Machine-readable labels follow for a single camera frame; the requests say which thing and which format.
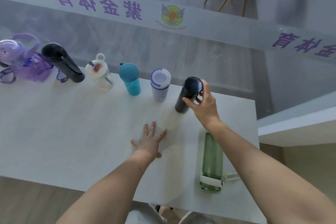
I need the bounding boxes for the tall black bottle purple strap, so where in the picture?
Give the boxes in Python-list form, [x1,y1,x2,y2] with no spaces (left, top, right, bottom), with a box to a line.
[41,43,85,84]

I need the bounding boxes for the dark navy slim bottle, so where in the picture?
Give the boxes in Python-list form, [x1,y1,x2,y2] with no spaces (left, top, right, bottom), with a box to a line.
[175,76,204,114]

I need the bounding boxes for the white lilac printed bottle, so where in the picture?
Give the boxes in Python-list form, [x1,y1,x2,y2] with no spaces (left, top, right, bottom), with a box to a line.
[150,68,172,103]

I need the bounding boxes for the person's left forearm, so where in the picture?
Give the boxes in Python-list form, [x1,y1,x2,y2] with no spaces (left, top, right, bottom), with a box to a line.
[56,150,155,224]

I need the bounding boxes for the frosted band with purple lettering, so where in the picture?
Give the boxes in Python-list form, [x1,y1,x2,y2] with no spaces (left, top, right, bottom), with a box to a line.
[0,0,336,65]

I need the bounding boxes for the green glass bottle white strap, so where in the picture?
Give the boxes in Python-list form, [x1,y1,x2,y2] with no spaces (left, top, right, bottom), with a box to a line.
[199,132,241,194]

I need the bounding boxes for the person's left hand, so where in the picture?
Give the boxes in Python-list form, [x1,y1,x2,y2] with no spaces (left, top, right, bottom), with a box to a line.
[131,121,167,159]

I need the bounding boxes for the person's right hand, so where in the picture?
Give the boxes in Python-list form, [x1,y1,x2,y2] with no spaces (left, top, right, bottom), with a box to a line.
[182,79,221,130]

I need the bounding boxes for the large purple translucent jug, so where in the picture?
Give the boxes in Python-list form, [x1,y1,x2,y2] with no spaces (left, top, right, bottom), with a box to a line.
[0,33,54,84]

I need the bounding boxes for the teal plastic bottle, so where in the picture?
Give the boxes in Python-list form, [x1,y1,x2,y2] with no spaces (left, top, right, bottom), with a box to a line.
[118,63,141,96]

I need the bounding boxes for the clear bottle white loop lid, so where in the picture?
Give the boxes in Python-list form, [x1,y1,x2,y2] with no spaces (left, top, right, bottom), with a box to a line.
[85,53,114,91]

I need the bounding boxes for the person's light grey trousers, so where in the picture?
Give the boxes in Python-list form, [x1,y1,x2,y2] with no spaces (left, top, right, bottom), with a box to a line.
[128,203,216,224]

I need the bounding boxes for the person's right forearm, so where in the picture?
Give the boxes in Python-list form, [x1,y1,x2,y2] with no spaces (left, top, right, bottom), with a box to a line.
[204,119,336,224]

